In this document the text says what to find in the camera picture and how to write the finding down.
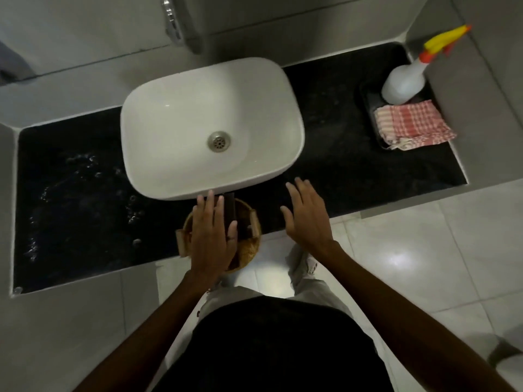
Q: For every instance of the person's right forearm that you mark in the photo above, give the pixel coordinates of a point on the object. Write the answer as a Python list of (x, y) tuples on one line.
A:
[(400, 322)]

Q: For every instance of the round wooden bowl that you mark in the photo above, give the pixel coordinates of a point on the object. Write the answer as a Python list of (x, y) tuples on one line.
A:
[(249, 244)]

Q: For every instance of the person's right little finger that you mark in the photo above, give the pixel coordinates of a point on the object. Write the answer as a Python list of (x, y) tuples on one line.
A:
[(321, 210)]

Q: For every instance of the person's left hand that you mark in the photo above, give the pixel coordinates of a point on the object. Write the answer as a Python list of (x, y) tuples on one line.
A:
[(210, 244)]

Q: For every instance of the person's right thumb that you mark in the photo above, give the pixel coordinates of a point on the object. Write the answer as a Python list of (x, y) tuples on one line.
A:
[(286, 220)]

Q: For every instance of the person's right hand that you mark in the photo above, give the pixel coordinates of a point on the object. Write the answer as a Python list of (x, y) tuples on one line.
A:
[(308, 224)]

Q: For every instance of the person's light trousers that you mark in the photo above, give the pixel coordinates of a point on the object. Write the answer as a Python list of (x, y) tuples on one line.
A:
[(304, 281)]

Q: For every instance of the chrome wall faucet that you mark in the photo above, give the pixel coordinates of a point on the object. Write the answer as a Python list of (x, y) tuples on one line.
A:
[(172, 20)]

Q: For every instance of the black plastic tray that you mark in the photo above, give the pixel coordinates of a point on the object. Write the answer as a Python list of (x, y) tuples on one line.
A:
[(369, 104)]

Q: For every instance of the white ceramic sink basin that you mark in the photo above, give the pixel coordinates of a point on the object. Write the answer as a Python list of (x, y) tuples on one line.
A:
[(212, 126)]

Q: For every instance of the red checked cloth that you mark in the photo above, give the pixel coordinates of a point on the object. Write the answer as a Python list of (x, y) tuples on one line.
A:
[(412, 124)]

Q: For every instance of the metal sink drain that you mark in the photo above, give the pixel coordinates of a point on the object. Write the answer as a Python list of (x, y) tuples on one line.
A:
[(219, 141)]

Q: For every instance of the person's left thumb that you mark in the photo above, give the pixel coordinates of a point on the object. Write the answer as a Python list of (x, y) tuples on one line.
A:
[(232, 234)]

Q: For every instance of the person's left middle finger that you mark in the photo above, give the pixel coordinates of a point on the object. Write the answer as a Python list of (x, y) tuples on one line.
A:
[(210, 208)]

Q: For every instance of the person's black shirt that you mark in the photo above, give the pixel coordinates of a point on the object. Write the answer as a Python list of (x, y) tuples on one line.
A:
[(278, 347)]

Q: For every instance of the white spray bottle yellow nozzle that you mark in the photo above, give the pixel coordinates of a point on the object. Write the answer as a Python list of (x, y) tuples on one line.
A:
[(404, 79)]

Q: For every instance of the person's left forearm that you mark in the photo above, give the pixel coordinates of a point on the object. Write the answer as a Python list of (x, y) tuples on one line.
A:
[(155, 334)]

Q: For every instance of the person's right middle finger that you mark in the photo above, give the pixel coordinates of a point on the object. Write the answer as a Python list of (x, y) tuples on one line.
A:
[(301, 191)]

